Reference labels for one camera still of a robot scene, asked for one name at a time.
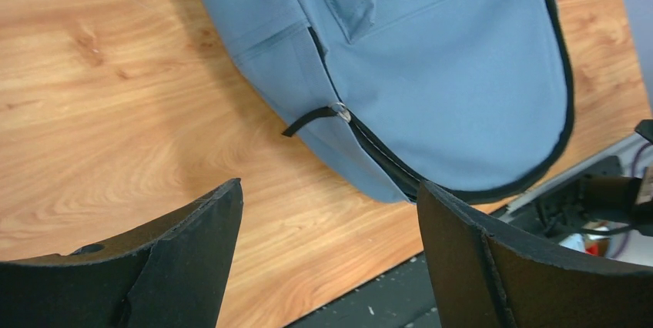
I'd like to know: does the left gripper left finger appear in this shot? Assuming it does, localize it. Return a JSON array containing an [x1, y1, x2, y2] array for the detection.
[[1, 179, 243, 327]]

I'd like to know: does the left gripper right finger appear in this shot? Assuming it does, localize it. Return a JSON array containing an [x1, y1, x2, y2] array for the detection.
[[417, 182, 652, 327]]

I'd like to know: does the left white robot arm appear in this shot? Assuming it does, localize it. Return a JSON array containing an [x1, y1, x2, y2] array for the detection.
[[1, 126, 652, 327]]

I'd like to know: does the aluminium frame rail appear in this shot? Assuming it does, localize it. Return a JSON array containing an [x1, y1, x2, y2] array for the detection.
[[494, 134, 652, 223]]

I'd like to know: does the blue fabric backpack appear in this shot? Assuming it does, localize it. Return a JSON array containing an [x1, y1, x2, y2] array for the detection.
[[202, 0, 574, 204]]

